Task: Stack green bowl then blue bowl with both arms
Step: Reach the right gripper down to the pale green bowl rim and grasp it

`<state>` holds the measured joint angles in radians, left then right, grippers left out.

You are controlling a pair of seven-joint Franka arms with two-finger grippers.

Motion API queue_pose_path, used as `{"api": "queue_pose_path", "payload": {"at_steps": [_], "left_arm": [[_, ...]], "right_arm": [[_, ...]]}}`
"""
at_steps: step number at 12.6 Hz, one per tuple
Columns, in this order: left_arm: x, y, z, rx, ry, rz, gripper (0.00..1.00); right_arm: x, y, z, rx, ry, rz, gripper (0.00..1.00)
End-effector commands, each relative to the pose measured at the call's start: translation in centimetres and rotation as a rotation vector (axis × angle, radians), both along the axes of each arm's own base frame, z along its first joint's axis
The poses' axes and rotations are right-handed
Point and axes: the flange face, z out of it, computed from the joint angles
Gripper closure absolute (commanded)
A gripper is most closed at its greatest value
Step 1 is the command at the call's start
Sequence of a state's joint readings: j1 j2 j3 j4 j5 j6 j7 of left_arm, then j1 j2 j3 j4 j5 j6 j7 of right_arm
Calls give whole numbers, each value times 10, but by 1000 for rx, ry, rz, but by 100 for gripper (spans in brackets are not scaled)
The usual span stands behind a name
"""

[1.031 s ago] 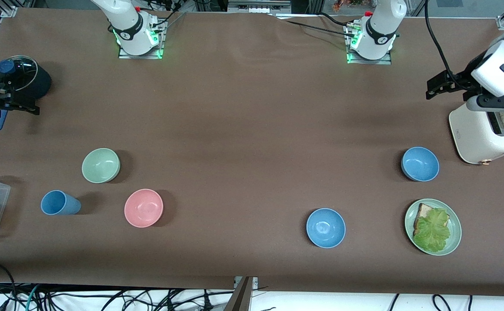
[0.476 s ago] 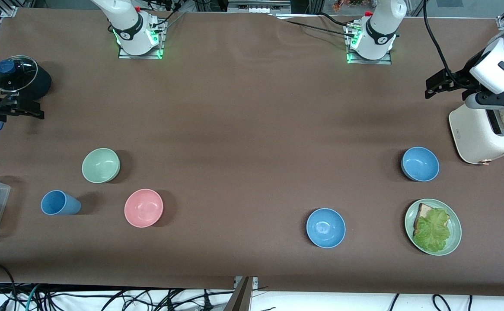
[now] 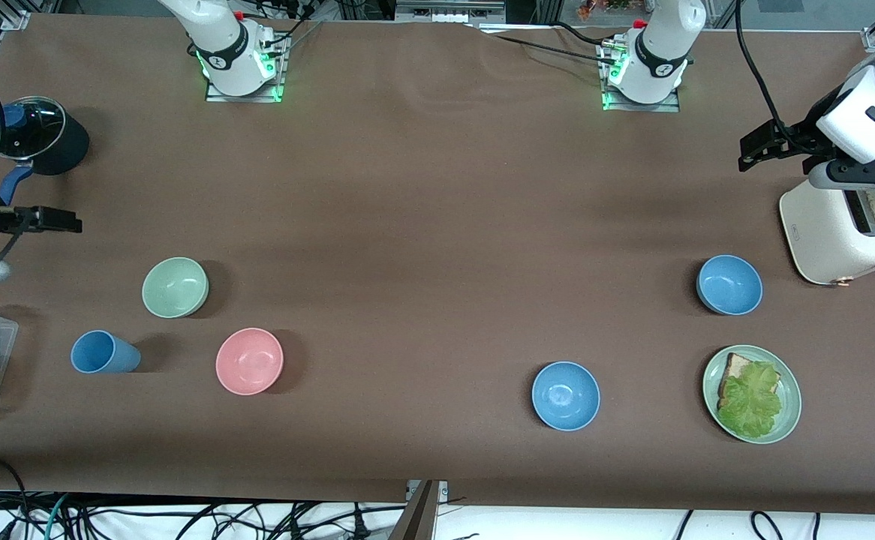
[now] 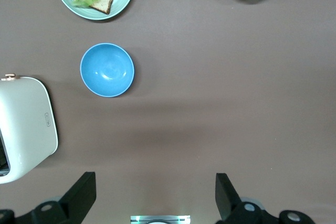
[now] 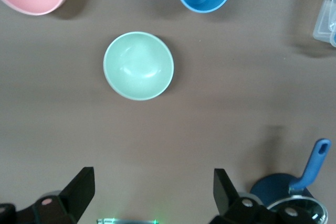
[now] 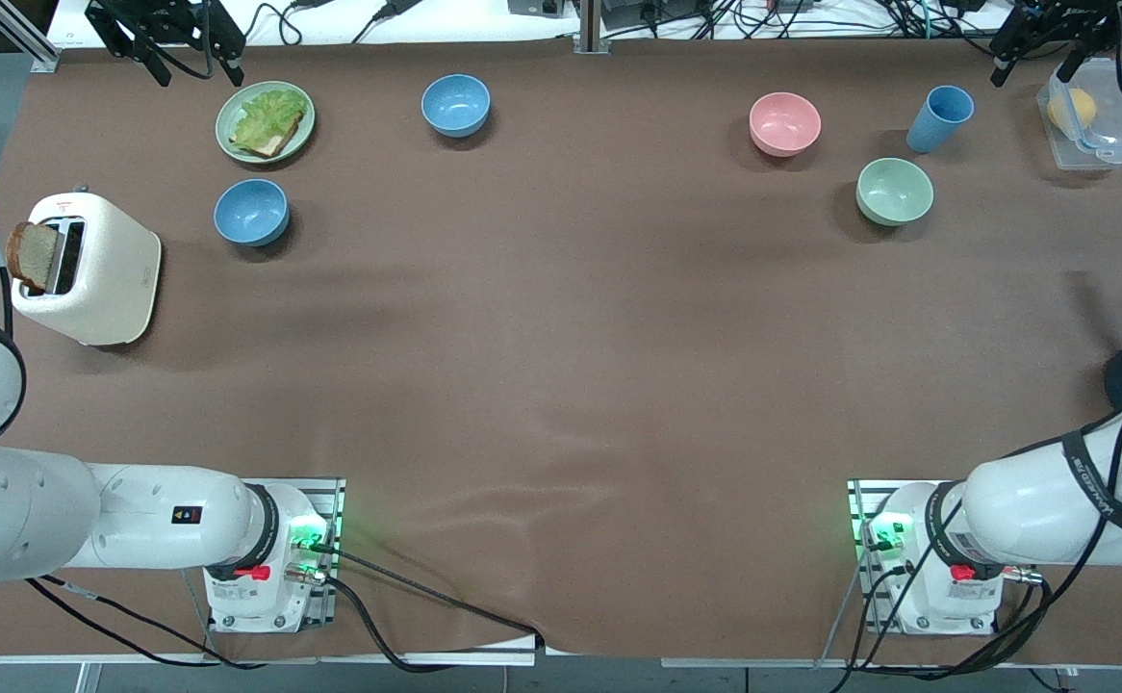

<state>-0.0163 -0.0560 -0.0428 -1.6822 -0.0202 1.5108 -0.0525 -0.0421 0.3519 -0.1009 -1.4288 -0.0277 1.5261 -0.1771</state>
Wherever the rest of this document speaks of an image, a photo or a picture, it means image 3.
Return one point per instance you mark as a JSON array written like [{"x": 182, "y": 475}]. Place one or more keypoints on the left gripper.
[{"x": 804, "y": 138}]

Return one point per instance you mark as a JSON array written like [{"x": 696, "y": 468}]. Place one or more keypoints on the green bowl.
[{"x": 175, "y": 287}]

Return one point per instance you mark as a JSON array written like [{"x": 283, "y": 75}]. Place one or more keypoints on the blue bowl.
[
  {"x": 565, "y": 396},
  {"x": 729, "y": 285}
]

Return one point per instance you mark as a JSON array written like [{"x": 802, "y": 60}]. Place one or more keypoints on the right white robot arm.
[{"x": 220, "y": 52}]

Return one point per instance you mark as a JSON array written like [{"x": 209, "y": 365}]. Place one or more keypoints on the pink bowl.
[{"x": 250, "y": 361}]

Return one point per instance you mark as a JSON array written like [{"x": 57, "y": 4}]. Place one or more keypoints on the glass lid blue knob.
[{"x": 36, "y": 127}]

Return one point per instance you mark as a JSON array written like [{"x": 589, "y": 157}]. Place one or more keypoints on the cream white toaster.
[{"x": 820, "y": 232}]

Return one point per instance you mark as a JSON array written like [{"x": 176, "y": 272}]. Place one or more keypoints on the blue cup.
[{"x": 103, "y": 352}]

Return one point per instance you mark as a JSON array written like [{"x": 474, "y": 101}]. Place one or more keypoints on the bread slice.
[{"x": 738, "y": 367}]

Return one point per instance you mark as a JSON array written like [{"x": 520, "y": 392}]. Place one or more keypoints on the orange red background object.
[{"x": 587, "y": 9}]

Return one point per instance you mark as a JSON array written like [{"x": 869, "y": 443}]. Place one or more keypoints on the green plate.
[{"x": 789, "y": 405}]

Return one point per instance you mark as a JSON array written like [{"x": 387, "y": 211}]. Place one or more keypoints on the green lettuce leaf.
[{"x": 749, "y": 405}]

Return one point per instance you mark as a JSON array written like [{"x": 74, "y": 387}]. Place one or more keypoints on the brown table cloth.
[{"x": 437, "y": 187}]

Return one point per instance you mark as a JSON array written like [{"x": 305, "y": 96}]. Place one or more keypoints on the dark metal bar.
[{"x": 415, "y": 521}]

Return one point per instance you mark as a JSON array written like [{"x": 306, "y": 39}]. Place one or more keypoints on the aluminium frame profile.
[{"x": 445, "y": 13}]

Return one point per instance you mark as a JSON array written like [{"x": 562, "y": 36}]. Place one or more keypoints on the metal bracket plate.
[{"x": 443, "y": 491}]

